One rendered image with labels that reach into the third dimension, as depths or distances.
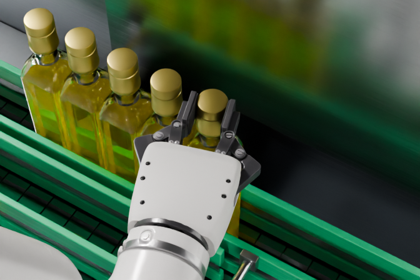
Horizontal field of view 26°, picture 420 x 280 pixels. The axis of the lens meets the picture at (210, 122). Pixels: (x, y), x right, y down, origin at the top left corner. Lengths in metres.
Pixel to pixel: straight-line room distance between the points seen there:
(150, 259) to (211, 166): 0.13
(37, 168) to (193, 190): 0.36
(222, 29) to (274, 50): 0.07
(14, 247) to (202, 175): 0.28
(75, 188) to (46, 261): 0.50
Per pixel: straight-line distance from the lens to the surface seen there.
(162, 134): 0.95
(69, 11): 1.31
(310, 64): 1.04
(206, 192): 0.89
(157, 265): 0.83
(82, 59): 1.03
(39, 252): 0.69
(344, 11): 0.95
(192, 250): 0.85
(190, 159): 0.91
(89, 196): 1.17
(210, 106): 0.96
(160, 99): 0.99
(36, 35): 1.05
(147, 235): 0.85
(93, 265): 1.15
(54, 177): 1.20
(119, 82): 1.01
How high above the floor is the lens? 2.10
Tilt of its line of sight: 54 degrees down
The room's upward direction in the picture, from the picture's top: straight up
